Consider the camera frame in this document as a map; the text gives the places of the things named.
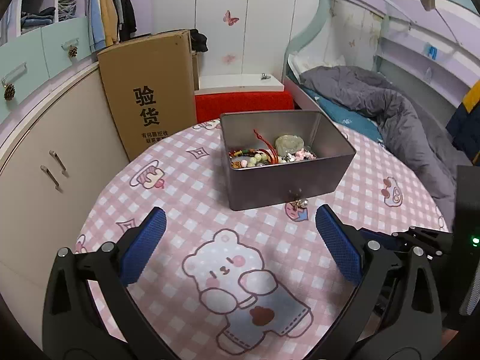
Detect teal bed sheet mattress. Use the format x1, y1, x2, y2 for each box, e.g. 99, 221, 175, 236
300, 85, 384, 146

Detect red braided cord bracelet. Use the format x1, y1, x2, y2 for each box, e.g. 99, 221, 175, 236
229, 128, 283, 166

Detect pink checkered bear tablecloth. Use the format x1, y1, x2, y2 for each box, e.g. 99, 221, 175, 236
76, 121, 449, 359

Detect beige low cabinet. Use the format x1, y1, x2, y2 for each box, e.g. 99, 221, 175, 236
1, 65, 128, 345

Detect small silver bell charm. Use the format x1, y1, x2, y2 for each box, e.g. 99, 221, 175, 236
289, 191, 308, 210

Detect cream pearl bead bracelet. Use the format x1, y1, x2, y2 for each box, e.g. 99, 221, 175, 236
239, 151, 281, 168

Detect mint green drawer unit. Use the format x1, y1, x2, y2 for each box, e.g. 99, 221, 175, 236
1, 17, 91, 119

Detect white wardrobe with butterfly stickers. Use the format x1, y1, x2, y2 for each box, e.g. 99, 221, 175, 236
151, 0, 319, 79

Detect black clothes pile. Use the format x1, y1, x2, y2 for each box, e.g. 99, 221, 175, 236
190, 28, 208, 53

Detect purple open shelf unit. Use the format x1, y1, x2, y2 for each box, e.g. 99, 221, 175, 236
0, 0, 91, 38

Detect grey quilt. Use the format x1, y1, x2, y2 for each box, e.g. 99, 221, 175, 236
299, 66, 471, 227

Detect tall brown cardboard box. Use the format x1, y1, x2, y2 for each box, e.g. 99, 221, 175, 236
97, 30, 197, 160

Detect grey metal tin box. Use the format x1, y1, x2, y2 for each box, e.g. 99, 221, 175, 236
220, 111, 356, 211

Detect red storage bench white top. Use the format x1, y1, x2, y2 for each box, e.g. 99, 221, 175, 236
195, 74, 295, 124

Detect hanging clothes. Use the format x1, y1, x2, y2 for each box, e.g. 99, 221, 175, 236
85, 0, 137, 52

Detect pale jade pendant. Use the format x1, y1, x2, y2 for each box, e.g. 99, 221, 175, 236
275, 134, 305, 157

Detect pink charm earrings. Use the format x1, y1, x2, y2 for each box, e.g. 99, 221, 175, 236
295, 149, 317, 162

